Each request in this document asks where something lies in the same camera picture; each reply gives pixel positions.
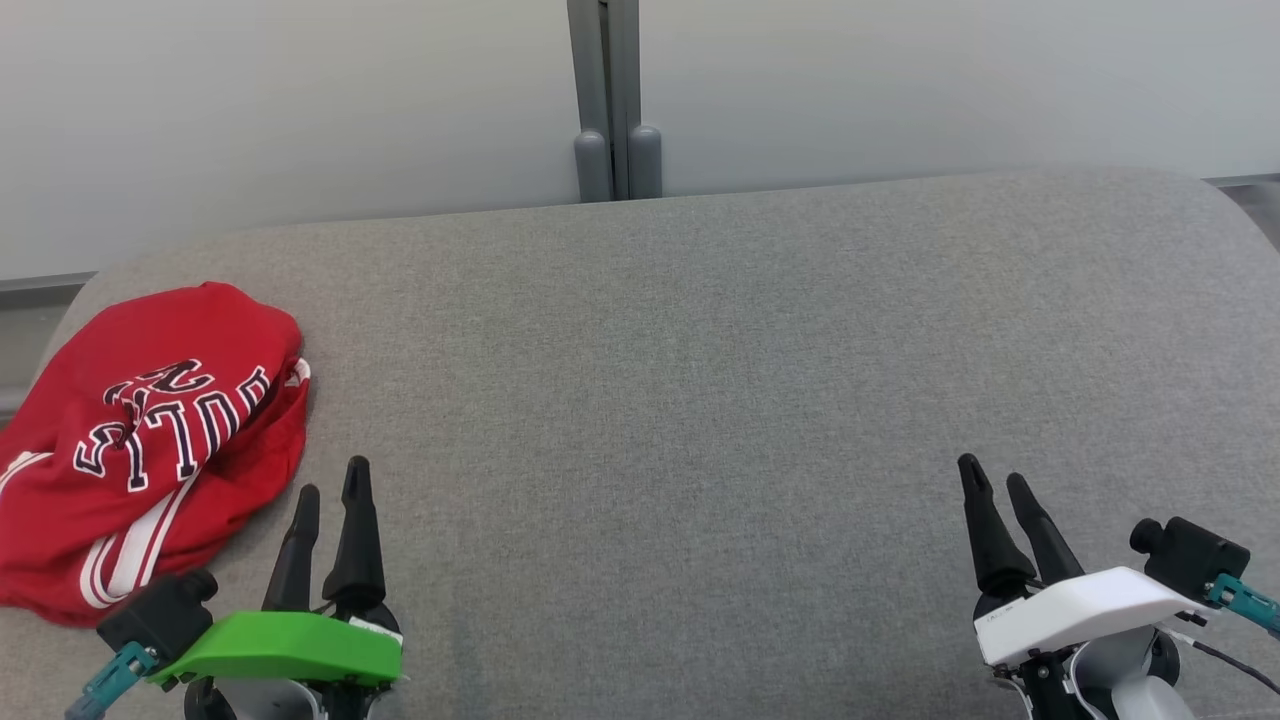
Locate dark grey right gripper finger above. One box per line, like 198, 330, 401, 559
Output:
958, 454, 1038, 598
1007, 473, 1086, 586

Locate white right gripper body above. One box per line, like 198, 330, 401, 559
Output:
975, 567, 1214, 720

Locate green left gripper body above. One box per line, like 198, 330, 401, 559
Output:
148, 598, 406, 720

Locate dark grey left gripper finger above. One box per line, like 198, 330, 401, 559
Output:
262, 485, 321, 613
322, 456, 387, 613

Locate red basketball shorts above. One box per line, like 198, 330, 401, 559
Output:
60, 358, 313, 627

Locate red basketball jersey number 33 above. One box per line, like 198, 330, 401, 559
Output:
0, 282, 311, 626

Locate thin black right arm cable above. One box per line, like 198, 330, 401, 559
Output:
1165, 628, 1280, 694

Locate right arm teal plug cable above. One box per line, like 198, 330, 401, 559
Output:
1205, 573, 1280, 641

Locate arm teal plug cable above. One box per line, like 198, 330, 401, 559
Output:
1205, 573, 1280, 641
65, 642, 161, 720

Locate left arm teal plug cable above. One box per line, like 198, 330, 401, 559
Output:
65, 642, 161, 720

